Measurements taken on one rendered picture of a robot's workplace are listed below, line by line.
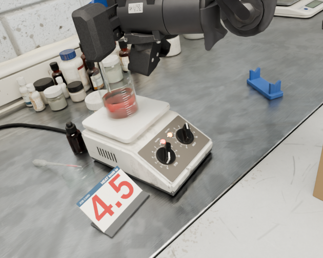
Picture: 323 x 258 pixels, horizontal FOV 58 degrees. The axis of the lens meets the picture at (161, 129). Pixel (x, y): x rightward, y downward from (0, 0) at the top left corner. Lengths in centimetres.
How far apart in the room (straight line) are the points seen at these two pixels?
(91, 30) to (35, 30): 60
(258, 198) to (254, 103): 27
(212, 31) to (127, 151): 22
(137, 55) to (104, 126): 15
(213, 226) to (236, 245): 4
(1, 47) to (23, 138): 29
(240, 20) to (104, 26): 15
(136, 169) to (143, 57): 18
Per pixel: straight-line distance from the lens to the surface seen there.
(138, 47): 40
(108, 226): 46
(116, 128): 49
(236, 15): 34
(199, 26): 37
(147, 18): 38
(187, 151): 49
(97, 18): 36
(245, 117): 62
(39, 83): 85
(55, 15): 96
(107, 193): 47
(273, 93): 69
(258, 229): 43
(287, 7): 121
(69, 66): 82
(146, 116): 50
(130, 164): 48
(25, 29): 93
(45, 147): 68
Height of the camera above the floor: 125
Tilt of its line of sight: 35 degrees down
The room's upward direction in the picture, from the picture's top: 11 degrees counter-clockwise
